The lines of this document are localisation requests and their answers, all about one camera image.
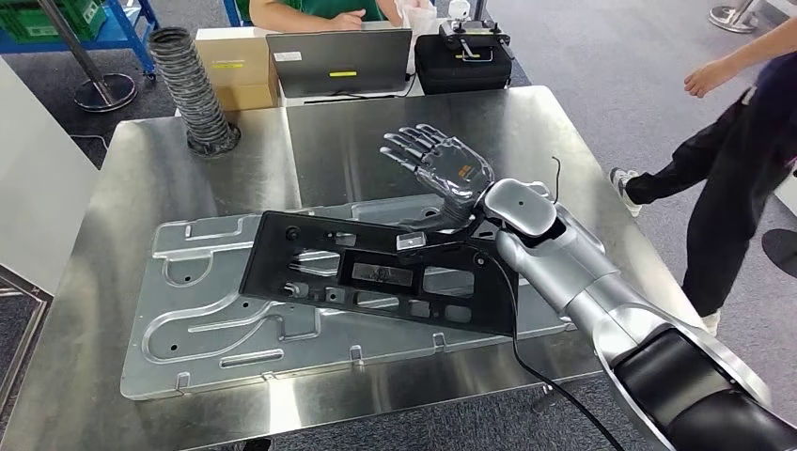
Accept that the black camera cable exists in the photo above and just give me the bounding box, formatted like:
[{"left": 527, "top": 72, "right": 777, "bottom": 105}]
[{"left": 476, "top": 254, "right": 627, "bottom": 451}]

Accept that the stamped sheet metal plate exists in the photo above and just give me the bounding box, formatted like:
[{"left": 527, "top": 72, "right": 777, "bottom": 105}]
[{"left": 119, "top": 193, "right": 577, "bottom": 401}]

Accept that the grey laptop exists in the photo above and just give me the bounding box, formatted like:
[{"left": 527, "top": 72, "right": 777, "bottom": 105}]
[{"left": 265, "top": 27, "right": 414, "bottom": 102}]

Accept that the white panel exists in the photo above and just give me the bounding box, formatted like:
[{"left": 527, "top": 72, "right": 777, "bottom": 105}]
[{"left": 0, "top": 55, "right": 101, "bottom": 297}]

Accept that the black plastic panel part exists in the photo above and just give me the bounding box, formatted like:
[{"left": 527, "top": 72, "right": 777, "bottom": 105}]
[{"left": 239, "top": 210, "right": 521, "bottom": 337}]

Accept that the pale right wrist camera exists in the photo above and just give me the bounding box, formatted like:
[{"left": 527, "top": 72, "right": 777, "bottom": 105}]
[{"left": 396, "top": 231, "right": 430, "bottom": 253}]

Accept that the brown cardboard box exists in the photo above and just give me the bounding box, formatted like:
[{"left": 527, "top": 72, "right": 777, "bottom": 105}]
[{"left": 195, "top": 25, "right": 281, "bottom": 113}]

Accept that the green plastic crate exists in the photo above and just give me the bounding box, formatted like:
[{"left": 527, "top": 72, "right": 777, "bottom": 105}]
[{"left": 0, "top": 0, "right": 108, "bottom": 43}]

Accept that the black round-base stanchion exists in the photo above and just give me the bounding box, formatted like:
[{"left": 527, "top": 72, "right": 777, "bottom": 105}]
[{"left": 760, "top": 228, "right": 797, "bottom": 279}]

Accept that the white plastic bag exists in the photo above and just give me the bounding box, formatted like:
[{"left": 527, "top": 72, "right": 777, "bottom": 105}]
[{"left": 394, "top": 0, "right": 438, "bottom": 38}]

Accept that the black remote controller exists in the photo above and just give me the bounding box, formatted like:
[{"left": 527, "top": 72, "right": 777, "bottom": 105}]
[{"left": 438, "top": 0, "right": 517, "bottom": 62}]

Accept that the blue metal cart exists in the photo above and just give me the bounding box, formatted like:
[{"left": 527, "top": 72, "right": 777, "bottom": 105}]
[{"left": 0, "top": 0, "right": 161, "bottom": 79}]

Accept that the person's hand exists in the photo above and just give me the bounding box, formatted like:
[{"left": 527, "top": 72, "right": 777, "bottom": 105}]
[
  {"left": 330, "top": 8, "right": 368, "bottom": 31},
  {"left": 683, "top": 60, "right": 739, "bottom": 99}
]

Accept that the person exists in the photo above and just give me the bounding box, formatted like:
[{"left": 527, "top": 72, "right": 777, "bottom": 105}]
[
  {"left": 608, "top": 17, "right": 797, "bottom": 337},
  {"left": 247, "top": 0, "right": 437, "bottom": 34}
]

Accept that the silver round-base stanchion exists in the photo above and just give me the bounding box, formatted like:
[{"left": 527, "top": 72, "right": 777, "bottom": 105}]
[{"left": 36, "top": 0, "right": 139, "bottom": 114}]

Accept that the stainless steel workbench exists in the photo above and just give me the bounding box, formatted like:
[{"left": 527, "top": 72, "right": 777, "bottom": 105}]
[{"left": 0, "top": 85, "right": 705, "bottom": 451}]

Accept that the silver stanchion base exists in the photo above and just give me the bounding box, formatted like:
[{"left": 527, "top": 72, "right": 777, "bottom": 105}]
[{"left": 708, "top": 0, "right": 765, "bottom": 35}]

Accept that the grey ribbed duct hose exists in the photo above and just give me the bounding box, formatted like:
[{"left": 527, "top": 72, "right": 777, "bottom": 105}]
[{"left": 147, "top": 26, "right": 242, "bottom": 158}]

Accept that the black carry bag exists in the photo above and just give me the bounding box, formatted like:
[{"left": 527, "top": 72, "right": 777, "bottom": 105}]
[{"left": 414, "top": 32, "right": 514, "bottom": 97}]

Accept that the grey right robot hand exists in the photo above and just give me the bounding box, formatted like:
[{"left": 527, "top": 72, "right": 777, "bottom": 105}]
[{"left": 380, "top": 123, "right": 496, "bottom": 213}]

